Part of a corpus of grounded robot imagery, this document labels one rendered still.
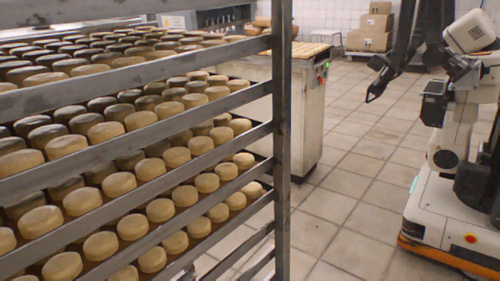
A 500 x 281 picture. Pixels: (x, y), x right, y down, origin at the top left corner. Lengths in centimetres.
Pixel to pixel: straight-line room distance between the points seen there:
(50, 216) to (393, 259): 171
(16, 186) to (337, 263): 163
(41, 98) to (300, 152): 195
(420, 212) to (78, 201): 159
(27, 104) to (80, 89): 6
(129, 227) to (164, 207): 7
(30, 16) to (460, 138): 171
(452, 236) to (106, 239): 157
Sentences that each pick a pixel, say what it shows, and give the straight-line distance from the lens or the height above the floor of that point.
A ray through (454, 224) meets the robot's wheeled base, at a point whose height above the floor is 27.
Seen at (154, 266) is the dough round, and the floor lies 88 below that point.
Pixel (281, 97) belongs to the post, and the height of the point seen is 112.
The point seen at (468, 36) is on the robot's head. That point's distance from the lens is 173.
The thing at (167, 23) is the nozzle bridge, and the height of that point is 109.
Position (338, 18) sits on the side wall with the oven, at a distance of 636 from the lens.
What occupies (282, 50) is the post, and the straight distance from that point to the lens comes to 67.
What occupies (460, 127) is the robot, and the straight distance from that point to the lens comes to 184.
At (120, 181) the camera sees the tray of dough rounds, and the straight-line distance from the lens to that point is 58.
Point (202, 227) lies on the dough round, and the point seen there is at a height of 88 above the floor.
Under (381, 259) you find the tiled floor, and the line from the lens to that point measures 198.
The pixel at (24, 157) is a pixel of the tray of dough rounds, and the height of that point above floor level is 115.
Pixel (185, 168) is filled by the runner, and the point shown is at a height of 106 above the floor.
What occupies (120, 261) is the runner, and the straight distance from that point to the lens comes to 59.
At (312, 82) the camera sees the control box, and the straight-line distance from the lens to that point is 211.
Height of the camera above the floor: 135
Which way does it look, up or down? 25 degrees down
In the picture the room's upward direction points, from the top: 3 degrees counter-clockwise
